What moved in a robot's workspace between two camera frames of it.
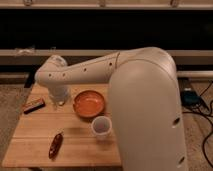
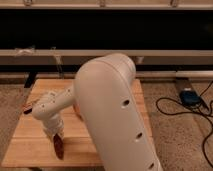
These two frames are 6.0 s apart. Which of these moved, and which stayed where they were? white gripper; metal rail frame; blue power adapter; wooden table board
Moved: white gripper
Stayed: metal rail frame; wooden table board; blue power adapter
